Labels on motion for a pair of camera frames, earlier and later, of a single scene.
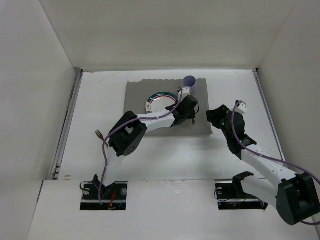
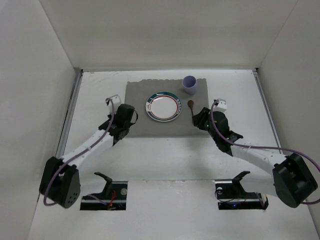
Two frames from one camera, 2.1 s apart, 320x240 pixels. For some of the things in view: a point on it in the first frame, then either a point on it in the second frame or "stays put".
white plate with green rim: (158, 101) stays put
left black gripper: (189, 107) → (132, 114)
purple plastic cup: (190, 81) stays put
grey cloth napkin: (137, 93) stays put
